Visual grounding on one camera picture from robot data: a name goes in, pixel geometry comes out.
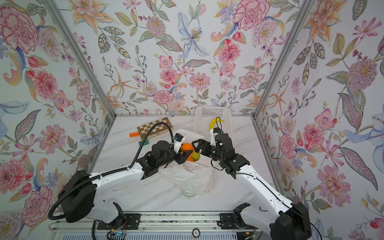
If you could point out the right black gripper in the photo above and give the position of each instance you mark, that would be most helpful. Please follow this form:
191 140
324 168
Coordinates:
207 146

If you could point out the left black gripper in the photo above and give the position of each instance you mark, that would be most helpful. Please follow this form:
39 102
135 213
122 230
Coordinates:
182 159

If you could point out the orange mandarin fruit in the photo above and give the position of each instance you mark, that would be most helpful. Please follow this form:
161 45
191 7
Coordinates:
187 152

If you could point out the white translucent plastic bag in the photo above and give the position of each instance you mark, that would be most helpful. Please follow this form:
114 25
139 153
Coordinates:
194 179

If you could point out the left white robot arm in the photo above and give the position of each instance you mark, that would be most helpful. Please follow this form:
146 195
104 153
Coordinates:
84 194

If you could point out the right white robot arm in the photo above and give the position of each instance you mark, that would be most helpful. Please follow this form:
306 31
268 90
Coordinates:
277 215

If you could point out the green pear fruit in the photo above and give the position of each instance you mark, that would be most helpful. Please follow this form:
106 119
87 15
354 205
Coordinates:
196 156

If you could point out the yellow banana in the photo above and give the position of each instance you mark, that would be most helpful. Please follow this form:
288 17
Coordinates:
216 123

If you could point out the white perforated plastic basket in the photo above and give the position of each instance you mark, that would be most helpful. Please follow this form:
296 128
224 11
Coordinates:
205 114

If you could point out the green toy building brick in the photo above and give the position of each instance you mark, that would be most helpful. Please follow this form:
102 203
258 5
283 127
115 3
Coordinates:
144 143

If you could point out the orange toy building brick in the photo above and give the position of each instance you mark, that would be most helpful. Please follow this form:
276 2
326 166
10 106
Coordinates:
134 134

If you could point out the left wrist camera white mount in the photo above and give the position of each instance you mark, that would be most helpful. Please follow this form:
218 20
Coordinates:
178 142

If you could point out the aluminium back bottom rail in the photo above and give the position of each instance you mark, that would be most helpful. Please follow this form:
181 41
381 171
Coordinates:
174 115

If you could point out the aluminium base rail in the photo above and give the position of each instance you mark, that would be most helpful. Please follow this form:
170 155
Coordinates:
162 226

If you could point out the aluminium corner post right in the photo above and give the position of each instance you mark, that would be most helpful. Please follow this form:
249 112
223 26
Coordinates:
303 13

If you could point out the aluminium corner post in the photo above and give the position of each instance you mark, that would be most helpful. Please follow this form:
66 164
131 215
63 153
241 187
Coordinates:
57 17
303 13

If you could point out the aluminium corner post left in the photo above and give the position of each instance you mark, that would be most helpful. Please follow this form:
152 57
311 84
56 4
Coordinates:
57 17

